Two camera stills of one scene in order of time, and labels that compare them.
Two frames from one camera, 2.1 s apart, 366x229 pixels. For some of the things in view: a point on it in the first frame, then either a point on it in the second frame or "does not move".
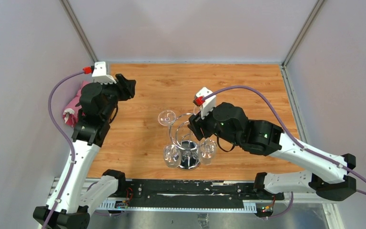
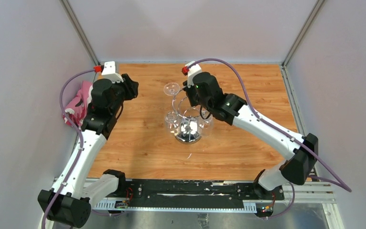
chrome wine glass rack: [187, 140] → [189, 126]
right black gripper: [196, 122] → [188, 92]
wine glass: [167, 118] → [171, 88]
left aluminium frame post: [66, 5] does not move
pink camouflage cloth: [72, 112] does not move
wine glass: [172, 156] → [172, 122]
